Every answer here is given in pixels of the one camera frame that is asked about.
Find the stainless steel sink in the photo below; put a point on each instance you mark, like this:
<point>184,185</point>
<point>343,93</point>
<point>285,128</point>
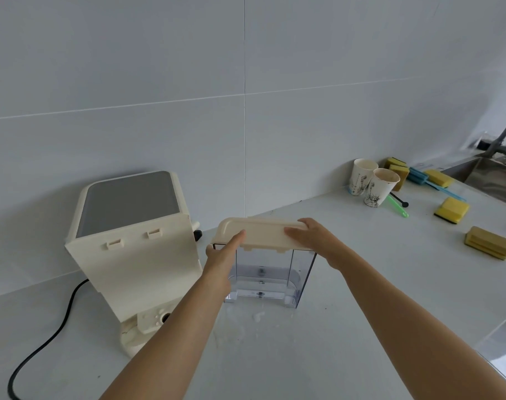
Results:
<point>486,177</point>

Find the person's left forearm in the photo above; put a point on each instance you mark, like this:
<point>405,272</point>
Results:
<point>173,337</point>

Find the clear plastic water tank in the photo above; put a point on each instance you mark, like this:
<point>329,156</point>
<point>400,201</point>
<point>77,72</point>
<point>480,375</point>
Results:
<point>274,266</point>

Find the olive yellow sponge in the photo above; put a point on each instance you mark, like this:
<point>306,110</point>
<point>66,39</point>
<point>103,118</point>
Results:
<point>395,162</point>
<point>402,174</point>

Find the person's left hand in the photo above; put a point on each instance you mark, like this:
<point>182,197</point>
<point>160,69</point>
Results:
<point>217,270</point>

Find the large olive sponge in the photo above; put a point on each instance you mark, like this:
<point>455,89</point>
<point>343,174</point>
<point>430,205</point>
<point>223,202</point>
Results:
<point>488,242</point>

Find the person's left thumb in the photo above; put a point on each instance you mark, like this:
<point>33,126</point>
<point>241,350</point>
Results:
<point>235,242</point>

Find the person's right thumb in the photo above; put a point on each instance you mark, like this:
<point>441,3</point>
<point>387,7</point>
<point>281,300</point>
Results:
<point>295,236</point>

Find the bright yellow sponge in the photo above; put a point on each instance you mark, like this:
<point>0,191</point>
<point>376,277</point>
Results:
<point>438,178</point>

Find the green plastic stick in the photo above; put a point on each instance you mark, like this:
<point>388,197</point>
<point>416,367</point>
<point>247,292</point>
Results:
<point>399,207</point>

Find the black small spoon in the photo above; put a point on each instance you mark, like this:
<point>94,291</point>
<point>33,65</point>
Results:
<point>404,204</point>

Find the person's right hand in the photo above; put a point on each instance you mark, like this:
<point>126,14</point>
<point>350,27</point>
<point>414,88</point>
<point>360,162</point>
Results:
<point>319,243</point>

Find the grey metal faucet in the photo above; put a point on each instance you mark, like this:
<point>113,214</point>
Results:
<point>505,133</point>

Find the cream water tank lid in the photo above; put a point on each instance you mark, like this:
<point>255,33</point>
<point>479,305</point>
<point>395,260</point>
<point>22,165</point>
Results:
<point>261,233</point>

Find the white patterned paper cup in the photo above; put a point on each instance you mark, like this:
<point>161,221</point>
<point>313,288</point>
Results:
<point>361,177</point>
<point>380,187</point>

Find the person's right forearm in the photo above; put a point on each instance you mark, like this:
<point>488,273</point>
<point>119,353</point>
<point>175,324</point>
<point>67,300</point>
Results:
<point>403,312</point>

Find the cream coffee machine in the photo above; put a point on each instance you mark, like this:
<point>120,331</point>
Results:
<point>132,254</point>

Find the yellow sponge with dark pad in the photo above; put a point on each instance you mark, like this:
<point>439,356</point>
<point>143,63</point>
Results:
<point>452,209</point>

